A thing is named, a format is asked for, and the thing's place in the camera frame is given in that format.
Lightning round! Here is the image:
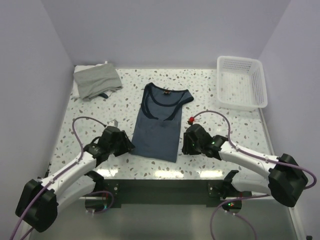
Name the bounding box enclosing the blue printed tank top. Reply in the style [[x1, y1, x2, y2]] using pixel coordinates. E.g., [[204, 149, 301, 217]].
[[131, 82, 194, 163]]

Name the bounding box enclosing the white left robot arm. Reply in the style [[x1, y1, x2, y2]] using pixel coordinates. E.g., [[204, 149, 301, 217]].
[[15, 126, 135, 233]]

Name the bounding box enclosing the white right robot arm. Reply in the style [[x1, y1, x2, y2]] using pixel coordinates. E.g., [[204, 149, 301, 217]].
[[182, 124, 308, 208]]

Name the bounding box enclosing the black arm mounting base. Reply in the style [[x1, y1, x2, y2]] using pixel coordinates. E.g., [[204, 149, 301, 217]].
[[84, 178, 252, 210]]

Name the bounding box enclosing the grey folded tank top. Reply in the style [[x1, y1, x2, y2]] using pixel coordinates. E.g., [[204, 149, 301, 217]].
[[71, 61, 123, 101]]

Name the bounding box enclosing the white folded tank top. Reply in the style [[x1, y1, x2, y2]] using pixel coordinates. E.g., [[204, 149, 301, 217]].
[[71, 61, 110, 100]]

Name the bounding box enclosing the white plastic laundry basket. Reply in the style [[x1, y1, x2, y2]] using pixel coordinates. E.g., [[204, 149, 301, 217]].
[[216, 56, 268, 111]]

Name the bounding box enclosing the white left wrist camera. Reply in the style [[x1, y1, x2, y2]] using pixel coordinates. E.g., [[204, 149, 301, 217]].
[[106, 119, 119, 128]]

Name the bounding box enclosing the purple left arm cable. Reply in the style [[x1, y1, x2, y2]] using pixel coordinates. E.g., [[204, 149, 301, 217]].
[[8, 116, 116, 240]]

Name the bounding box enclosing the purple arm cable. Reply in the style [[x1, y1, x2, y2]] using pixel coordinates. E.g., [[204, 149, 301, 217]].
[[8, 116, 116, 240], [192, 109, 316, 240]]

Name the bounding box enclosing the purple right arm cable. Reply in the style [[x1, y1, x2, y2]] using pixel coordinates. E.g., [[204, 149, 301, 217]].
[[192, 109, 316, 240]]

